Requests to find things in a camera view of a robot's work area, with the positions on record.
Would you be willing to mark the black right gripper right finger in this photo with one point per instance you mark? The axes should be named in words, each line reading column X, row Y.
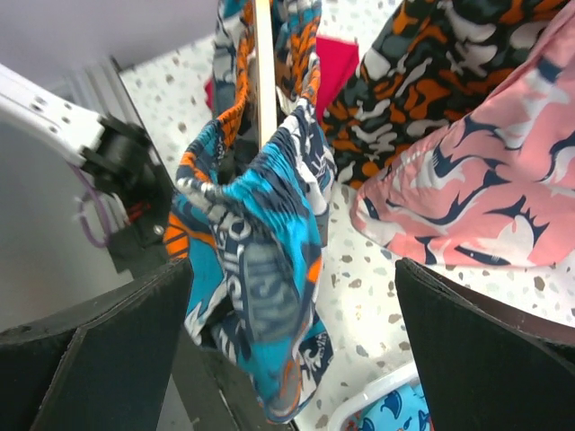
column 483, row 364

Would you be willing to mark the pink patterned shorts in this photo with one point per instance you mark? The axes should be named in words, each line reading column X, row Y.
column 495, row 188

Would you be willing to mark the black orange camouflage shorts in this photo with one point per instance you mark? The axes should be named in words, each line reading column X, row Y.
column 431, row 64

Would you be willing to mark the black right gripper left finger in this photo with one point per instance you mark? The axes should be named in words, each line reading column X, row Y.
column 103, row 364

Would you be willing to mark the light blue shark shorts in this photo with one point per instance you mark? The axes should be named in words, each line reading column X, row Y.
column 404, row 409

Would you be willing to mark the white plastic basket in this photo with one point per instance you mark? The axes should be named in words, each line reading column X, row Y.
column 372, row 392

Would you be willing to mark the blue orange patterned shorts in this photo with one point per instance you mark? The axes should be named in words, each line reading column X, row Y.
column 252, row 219

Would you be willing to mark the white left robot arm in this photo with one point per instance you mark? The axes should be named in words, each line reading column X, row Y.
column 98, row 131

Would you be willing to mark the red folded cloth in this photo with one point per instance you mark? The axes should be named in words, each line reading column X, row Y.
column 339, row 60

